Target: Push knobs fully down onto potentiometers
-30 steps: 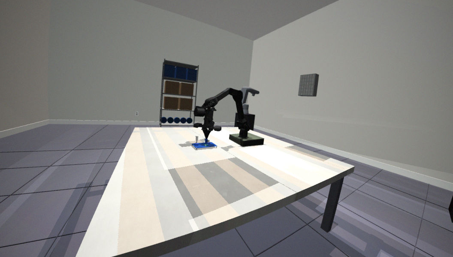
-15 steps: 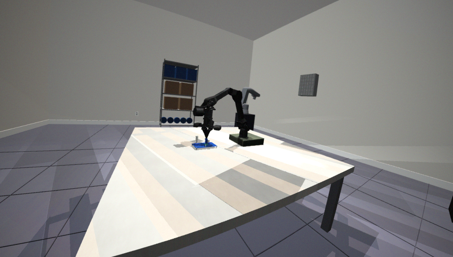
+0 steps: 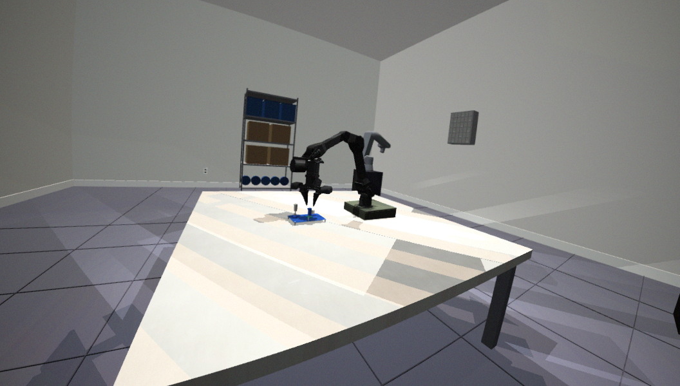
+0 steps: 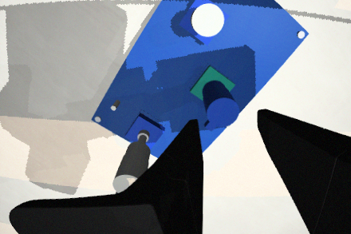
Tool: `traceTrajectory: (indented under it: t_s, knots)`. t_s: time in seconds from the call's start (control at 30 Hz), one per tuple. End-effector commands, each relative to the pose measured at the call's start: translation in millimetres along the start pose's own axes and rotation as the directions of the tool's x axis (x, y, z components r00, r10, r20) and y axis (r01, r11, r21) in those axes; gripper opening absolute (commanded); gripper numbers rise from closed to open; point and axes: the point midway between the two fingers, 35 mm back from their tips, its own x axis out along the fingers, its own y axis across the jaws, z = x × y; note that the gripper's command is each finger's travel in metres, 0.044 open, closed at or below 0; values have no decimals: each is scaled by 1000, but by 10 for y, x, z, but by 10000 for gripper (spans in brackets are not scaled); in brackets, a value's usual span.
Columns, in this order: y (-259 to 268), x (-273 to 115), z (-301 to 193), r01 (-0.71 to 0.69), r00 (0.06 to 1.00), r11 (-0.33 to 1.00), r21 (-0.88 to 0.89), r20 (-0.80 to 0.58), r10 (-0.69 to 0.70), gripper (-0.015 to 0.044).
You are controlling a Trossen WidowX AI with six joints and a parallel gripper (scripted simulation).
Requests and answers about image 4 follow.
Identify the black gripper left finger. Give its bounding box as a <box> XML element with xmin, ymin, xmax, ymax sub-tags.
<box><xmin>9</xmin><ymin>119</ymin><xmax>204</xmax><ymax>234</ymax></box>

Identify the blue circuit board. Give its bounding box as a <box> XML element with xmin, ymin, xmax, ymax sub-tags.
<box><xmin>92</xmin><ymin>0</ymin><xmax>309</xmax><ymax>194</ymax></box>

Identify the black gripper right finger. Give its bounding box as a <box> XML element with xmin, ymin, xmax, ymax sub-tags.
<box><xmin>258</xmin><ymin>109</ymin><xmax>351</xmax><ymax>234</ymax></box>

